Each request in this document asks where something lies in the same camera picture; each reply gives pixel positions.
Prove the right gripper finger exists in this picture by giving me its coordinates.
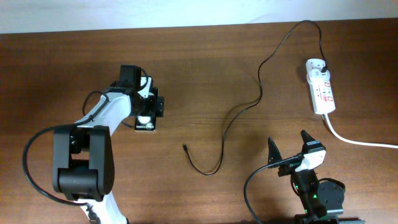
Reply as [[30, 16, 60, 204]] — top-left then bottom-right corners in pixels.
[[300, 129, 326, 153], [267, 137, 282, 169]]

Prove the black Samsung Galaxy smartphone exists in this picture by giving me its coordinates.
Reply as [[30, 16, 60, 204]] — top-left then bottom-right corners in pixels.
[[134, 116, 156, 131]]

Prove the black USB charging cable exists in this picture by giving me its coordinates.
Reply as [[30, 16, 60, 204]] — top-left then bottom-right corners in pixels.
[[182, 20, 328, 177]]

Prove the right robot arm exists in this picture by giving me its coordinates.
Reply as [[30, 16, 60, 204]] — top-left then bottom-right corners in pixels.
[[268, 130, 365, 224]]

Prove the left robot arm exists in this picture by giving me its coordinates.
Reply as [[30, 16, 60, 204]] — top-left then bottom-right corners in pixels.
[[52, 65, 164, 223]]

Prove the white USB charger plug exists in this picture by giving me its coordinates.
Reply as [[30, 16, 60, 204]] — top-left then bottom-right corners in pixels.
[[305, 58, 330, 81]]

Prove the white power strip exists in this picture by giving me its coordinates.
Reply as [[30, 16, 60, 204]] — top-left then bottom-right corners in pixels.
[[307, 69, 336, 115]]

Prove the white power strip cord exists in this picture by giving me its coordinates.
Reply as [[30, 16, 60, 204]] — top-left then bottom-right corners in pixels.
[[322, 113, 398, 149]]

